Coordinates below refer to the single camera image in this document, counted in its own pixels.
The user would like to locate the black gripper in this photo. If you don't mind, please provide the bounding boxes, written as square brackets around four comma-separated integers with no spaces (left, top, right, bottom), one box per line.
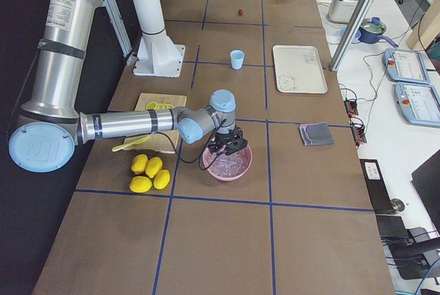
[208,127,248,155]

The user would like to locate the pink bowl of ice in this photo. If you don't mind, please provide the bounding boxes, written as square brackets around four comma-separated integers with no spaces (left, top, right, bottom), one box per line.
[202,146,253,181]

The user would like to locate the light blue plastic cup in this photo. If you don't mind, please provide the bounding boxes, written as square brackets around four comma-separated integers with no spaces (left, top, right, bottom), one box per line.
[230,50,245,70]

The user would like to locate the wooden cutting board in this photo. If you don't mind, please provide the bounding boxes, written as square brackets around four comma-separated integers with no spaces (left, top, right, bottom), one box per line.
[123,93,187,154]

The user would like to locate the yellow lemon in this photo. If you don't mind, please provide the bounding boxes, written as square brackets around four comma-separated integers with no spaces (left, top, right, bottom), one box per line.
[153,169,171,190]
[131,154,149,175]
[145,157,163,178]
[129,175,153,193]

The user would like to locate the yellow plastic knife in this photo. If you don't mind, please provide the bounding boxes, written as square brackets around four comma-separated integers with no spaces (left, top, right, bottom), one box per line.
[111,135,150,152]

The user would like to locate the grey folded cloth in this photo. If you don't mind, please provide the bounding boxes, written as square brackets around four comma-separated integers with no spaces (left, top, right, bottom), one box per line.
[299,122,334,146]

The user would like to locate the lemon slices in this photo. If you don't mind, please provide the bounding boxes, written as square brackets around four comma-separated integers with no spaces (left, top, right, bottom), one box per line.
[145,101,174,110]

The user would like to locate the cream bear tray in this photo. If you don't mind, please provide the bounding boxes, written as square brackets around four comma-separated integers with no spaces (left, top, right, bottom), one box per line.
[272,45,328,94]

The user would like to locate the blue bowl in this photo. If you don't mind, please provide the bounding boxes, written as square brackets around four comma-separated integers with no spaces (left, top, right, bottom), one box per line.
[340,26,362,44]

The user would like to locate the blue saucepan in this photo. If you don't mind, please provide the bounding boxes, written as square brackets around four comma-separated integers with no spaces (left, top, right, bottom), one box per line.
[359,17,399,47]

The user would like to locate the cream toaster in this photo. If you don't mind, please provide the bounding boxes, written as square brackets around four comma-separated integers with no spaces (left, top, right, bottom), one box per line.
[327,0,359,23]

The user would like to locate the teach pendant far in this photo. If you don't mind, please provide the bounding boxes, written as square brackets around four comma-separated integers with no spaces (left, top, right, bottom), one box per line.
[384,48,430,85]

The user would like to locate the teach pendant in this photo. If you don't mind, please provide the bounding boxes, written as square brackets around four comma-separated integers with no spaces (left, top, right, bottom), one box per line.
[394,82,439,128]
[384,48,430,85]

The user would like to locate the teach pendant near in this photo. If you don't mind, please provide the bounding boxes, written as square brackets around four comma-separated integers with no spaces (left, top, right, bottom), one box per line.
[394,82,439,128]

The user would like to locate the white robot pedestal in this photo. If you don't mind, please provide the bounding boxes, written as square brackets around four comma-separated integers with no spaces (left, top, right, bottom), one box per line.
[133,0,186,78]

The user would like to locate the aluminium frame post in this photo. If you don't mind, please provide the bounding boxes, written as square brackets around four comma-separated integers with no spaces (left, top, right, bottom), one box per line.
[329,0,373,72]

